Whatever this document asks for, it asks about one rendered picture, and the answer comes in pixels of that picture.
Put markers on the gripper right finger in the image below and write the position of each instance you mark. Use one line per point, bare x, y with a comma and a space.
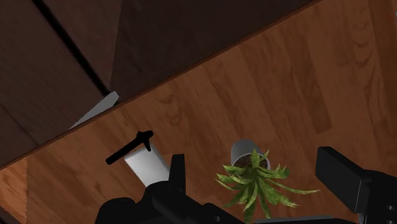
372, 192

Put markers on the green plant in grey pot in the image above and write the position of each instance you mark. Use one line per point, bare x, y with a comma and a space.
256, 183

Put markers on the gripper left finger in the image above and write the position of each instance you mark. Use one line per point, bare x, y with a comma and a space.
173, 204

